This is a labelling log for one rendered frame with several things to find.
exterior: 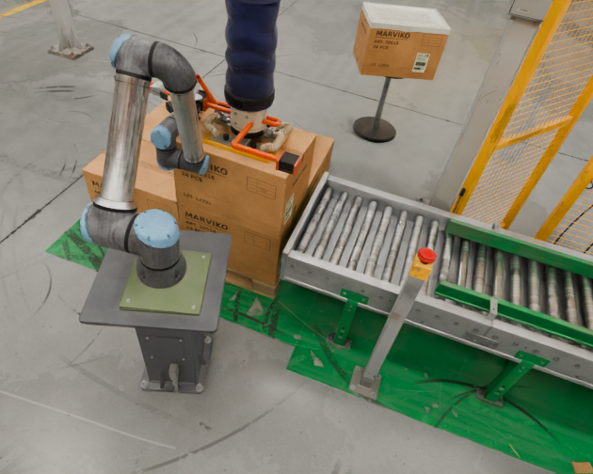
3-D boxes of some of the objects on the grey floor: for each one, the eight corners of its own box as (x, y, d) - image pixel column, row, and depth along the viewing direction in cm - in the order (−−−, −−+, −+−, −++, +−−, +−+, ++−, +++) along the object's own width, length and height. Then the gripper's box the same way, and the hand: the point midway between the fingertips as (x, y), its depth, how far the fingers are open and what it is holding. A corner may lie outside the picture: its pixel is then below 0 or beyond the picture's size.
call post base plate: (381, 374, 241) (382, 372, 240) (376, 400, 231) (376, 398, 229) (355, 365, 244) (356, 362, 242) (348, 389, 234) (349, 387, 232)
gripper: (189, 135, 203) (211, 113, 217) (187, 110, 194) (210, 88, 208) (172, 130, 205) (195, 108, 219) (169, 105, 195) (194, 84, 209)
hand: (196, 99), depth 213 cm, fingers closed on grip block, 6 cm apart
